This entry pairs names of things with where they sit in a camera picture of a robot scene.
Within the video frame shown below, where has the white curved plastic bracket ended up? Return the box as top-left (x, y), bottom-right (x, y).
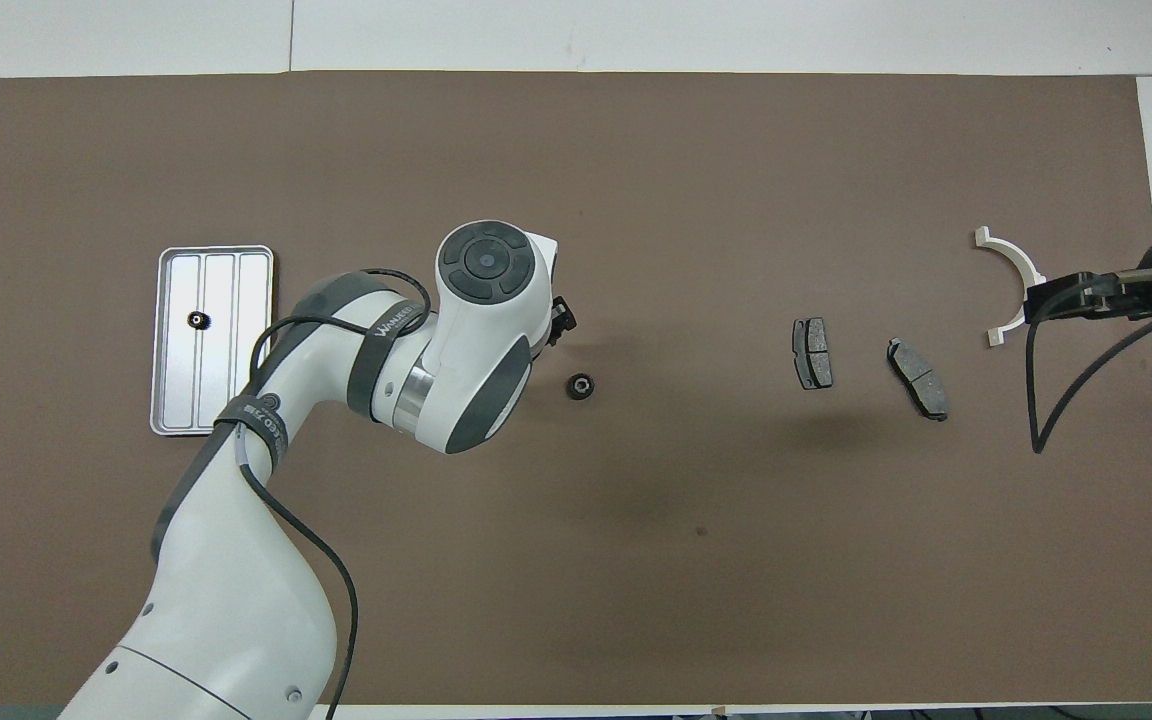
top-left (974, 227), bottom-right (1049, 347)

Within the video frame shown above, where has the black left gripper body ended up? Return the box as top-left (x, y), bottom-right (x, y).
top-left (534, 296), bottom-right (578, 351)

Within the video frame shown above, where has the brown table mat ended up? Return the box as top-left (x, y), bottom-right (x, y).
top-left (0, 72), bottom-right (1152, 706)

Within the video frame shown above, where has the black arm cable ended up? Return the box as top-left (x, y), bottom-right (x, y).
top-left (236, 268), bottom-right (432, 720)
top-left (1026, 295), bottom-right (1152, 454)

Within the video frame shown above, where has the rectangular grey brake pad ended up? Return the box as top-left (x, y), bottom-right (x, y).
top-left (792, 317), bottom-right (834, 391)

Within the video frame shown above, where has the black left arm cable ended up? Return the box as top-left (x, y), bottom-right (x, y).
top-left (236, 268), bottom-right (432, 720)

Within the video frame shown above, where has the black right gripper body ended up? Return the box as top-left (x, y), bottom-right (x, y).
top-left (1024, 228), bottom-right (1152, 326)

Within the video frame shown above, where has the elongated grey brake pad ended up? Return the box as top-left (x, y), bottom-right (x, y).
top-left (886, 338), bottom-right (950, 422)

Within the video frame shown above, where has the silver metal tray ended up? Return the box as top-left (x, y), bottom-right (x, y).
top-left (149, 245), bottom-right (275, 437)

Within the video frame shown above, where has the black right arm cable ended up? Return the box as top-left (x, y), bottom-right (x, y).
top-left (1026, 295), bottom-right (1152, 454)

